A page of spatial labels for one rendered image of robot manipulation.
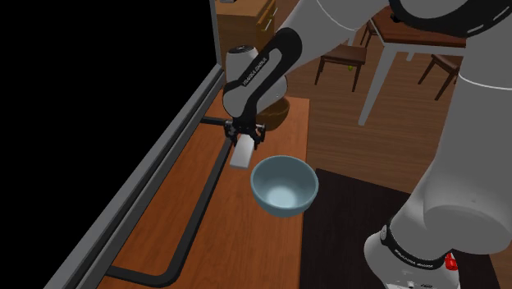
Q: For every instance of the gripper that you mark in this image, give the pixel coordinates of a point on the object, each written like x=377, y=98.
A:
x=244, y=125

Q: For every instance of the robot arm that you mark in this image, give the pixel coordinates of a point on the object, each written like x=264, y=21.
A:
x=460, y=168

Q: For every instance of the white rectangular block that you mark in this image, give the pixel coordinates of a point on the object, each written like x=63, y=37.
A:
x=241, y=154

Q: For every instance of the brown wooden bowl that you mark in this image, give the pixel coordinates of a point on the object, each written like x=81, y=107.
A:
x=278, y=116

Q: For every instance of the light blue bowl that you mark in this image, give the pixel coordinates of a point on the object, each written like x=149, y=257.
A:
x=282, y=188

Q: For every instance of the wooden chest of drawers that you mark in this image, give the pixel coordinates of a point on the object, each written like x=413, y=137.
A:
x=236, y=30

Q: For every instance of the wooden table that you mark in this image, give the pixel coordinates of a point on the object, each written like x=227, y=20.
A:
x=240, y=244

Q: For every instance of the dark wooden chair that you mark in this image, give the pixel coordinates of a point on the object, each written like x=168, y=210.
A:
x=444, y=66
x=367, y=34
x=344, y=56

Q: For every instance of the white legged dining table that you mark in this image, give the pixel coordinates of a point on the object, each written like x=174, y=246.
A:
x=420, y=38

